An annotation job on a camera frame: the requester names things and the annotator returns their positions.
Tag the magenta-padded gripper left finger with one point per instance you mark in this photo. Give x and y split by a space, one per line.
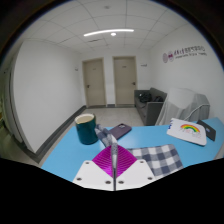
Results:
93 175

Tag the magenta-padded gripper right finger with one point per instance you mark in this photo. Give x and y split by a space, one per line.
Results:
135 175

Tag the grey white checked towel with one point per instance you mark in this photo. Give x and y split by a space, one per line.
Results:
158 159

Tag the dark green mug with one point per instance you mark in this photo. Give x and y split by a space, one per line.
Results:
86 131

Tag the purple smartphone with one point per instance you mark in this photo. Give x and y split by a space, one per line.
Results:
120 130

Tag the grey sofa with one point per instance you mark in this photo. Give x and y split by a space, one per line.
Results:
150 111

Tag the white rainbow-print pad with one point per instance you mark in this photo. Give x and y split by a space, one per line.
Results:
186 131

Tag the black bag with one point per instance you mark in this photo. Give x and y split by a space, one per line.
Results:
145 97

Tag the white cloth-covered furniture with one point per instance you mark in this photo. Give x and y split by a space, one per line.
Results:
183 105

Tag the black flat notebook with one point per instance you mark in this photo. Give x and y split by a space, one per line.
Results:
207 130

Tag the beige door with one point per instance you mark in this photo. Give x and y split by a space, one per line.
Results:
125 81
94 83

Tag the small round ceiling light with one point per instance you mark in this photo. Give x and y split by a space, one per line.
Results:
113 34

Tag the long ceiling light bar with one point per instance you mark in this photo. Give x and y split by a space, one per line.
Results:
106 32

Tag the small wall door sign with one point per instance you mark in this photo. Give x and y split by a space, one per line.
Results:
143 65

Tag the purple wall lettering sign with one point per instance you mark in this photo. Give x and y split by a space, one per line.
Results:
185 54

